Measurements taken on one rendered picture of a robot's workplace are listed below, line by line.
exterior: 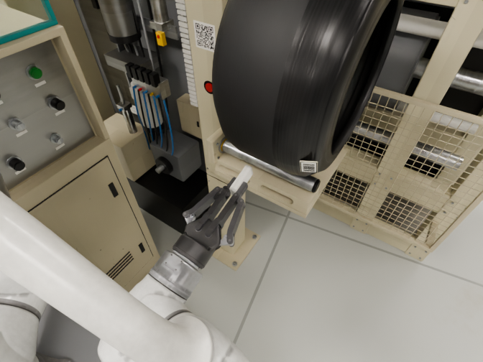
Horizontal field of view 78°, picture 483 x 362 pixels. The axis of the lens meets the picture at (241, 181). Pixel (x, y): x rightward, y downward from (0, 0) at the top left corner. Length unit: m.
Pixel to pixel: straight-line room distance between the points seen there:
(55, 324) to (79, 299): 0.59
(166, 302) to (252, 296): 1.15
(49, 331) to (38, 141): 0.53
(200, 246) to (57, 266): 0.28
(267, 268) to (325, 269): 0.33
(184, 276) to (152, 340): 0.20
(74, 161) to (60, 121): 0.13
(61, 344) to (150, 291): 0.41
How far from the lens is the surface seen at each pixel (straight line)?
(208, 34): 0.93
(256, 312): 1.66
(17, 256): 0.39
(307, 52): 0.59
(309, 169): 0.73
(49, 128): 1.08
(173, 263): 0.58
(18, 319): 0.78
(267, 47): 0.62
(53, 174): 1.09
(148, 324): 0.40
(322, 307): 1.71
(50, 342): 0.95
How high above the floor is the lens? 1.57
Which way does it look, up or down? 48 degrees down
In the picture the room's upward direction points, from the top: straight up
